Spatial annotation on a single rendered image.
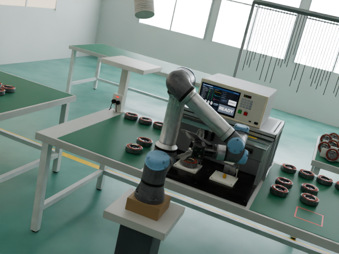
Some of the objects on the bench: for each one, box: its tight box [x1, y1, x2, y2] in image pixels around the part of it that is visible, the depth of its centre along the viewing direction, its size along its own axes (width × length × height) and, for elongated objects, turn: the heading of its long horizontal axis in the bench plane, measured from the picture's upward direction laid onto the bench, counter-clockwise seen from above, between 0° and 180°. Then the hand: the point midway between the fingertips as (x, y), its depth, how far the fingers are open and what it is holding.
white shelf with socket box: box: [100, 55, 162, 113], centre depth 349 cm, size 35×37×46 cm
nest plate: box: [209, 170, 238, 187], centre depth 272 cm, size 15×15×1 cm
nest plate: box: [173, 159, 202, 174], centre depth 279 cm, size 15×15×1 cm
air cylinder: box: [223, 163, 238, 175], centre depth 284 cm, size 5×8×6 cm
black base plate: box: [166, 149, 260, 207], centre depth 277 cm, size 47×64×2 cm
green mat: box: [249, 163, 339, 243], centre depth 278 cm, size 94×61×1 cm, turn 124°
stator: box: [126, 143, 143, 154], centre depth 289 cm, size 11×11×4 cm
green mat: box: [57, 113, 161, 169], centre depth 316 cm, size 94×61×1 cm, turn 124°
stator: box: [180, 158, 198, 168], centre depth 278 cm, size 11×11×4 cm
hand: (175, 142), depth 217 cm, fingers open, 14 cm apart
